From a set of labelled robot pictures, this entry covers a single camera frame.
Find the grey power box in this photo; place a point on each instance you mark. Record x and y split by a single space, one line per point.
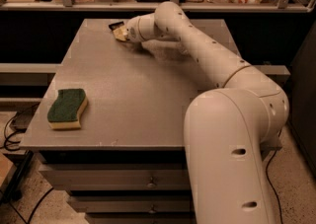
21 120

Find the drawer knob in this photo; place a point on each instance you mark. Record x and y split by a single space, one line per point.
152 183
152 209

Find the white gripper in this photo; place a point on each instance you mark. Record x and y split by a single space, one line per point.
132 32

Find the top drawer knob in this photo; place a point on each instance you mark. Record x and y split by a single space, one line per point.
152 183

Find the green and yellow sponge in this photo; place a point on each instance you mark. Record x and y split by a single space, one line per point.
66 110

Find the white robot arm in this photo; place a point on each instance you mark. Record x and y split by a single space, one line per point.
225 127

